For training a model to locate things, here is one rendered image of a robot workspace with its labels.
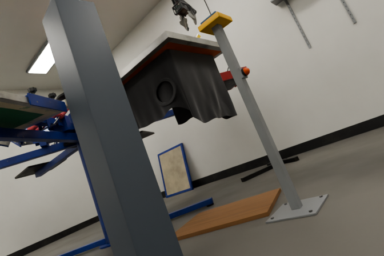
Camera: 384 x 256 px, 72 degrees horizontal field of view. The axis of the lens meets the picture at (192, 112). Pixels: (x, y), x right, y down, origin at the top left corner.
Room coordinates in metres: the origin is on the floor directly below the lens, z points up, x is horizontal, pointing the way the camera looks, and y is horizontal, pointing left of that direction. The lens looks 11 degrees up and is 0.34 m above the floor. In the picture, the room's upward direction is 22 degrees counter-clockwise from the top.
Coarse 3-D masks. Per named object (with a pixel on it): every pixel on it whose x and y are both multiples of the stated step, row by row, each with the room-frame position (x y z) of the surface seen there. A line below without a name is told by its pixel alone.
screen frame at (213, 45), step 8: (168, 32) 1.21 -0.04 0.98; (160, 40) 1.23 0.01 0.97; (168, 40) 1.23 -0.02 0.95; (176, 40) 1.26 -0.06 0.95; (184, 40) 1.30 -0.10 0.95; (192, 40) 1.35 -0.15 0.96; (200, 40) 1.42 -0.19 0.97; (208, 40) 1.49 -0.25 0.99; (152, 48) 1.27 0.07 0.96; (160, 48) 1.28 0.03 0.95; (208, 48) 1.52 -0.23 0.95; (216, 48) 1.57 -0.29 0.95; (144, 56) 1.31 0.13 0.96; (216, 56) 1.70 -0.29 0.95; (128, 64) 1.39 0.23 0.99; (136, 64) 1.36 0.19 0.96; (120, 72) 1.45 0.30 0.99; (128, 72) 1.41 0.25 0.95
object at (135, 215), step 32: (64, 0) 0.99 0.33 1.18; (64, 32) 0.97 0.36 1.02; (96, 32) 1.06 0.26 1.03; (64, 64) 1.03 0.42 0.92; (96, 64) 1.03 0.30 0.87; (96, 96) 0.99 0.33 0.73; (96, 128) 0.96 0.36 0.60; (128, 128) 1.06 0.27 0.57; (96, 160) 1.02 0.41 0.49; (128, 160) 1.03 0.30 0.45; (96, 192) 1.07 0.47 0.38; (128, 192) 0.99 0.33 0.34; (160, 192) 1.09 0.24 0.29; (128, 224) 0.97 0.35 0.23; (160, 224) 1.06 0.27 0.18
